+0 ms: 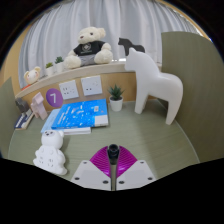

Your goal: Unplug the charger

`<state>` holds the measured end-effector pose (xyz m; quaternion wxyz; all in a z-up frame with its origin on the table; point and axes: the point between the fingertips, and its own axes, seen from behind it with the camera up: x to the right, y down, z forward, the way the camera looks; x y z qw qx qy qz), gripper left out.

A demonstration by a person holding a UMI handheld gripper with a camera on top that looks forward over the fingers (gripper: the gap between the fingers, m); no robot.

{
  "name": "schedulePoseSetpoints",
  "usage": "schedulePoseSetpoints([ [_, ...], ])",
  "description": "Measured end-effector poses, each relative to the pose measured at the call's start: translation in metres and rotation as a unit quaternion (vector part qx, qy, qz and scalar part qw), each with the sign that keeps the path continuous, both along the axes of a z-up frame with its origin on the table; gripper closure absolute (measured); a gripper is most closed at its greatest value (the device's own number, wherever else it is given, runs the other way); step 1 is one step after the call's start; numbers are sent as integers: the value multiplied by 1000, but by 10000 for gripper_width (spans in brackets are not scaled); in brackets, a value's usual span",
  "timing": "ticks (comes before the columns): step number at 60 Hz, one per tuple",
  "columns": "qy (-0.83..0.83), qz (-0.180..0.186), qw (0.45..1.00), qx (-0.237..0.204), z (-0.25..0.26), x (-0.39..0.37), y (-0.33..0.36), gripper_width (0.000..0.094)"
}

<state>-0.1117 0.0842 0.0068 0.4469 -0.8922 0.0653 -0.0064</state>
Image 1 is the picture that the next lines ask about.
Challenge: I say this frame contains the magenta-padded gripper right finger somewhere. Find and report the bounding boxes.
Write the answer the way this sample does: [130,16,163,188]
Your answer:
[115,146,158,192]

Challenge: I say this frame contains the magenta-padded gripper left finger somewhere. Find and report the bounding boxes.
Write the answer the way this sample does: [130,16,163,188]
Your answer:
[70,146,112,191]

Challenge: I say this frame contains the black charger block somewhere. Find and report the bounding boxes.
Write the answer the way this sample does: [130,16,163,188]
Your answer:
[106,143,120,166]

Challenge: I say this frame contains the white bear-shaped power strip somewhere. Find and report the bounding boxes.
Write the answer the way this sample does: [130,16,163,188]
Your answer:
[32,129,68,176]

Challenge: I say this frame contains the bright blue book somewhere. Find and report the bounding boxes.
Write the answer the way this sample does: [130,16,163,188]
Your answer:
[50,98,110,131]

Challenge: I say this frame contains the light blue book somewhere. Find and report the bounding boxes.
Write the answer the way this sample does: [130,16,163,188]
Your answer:
[40,108,92,136]

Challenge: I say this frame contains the small plant in white pot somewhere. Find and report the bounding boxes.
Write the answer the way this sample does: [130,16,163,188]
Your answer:
[45,61,55,78]
[107,84,125,113]
[54,55,65,74]

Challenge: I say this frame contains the purple round number sign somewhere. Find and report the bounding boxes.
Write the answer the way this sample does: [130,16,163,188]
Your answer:
[45,88,64,109]

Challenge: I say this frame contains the large white horse figurine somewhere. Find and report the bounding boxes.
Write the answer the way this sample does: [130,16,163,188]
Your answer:
[124,47,184,126]

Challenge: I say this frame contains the grey horse figurine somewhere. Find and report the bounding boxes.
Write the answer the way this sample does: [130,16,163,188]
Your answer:
[14,97,31,116]

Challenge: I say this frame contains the green partition panel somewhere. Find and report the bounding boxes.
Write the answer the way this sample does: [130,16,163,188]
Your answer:
[161,30,224,164]
[0,77,23,158]

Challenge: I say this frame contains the wooden shelf ledge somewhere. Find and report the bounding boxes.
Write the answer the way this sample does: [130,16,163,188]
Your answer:
[14,60,163,100]

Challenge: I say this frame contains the orange and cream plush toy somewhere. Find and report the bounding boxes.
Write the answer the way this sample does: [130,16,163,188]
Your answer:
[23,65,42,86]

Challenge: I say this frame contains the black horse figurine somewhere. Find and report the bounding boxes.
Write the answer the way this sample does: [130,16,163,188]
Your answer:
[117,37,146,57]

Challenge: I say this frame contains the cream teddy bear black shirt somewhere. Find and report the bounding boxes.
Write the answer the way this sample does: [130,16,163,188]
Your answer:
[63,26,114,70]

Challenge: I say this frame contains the grey curtain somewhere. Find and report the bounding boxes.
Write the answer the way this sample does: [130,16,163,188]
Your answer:
[18,0,201,89]

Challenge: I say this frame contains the white wall socket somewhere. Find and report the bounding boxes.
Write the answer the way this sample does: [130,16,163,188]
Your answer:
[80,75,104,97]
[58,79,80,101]

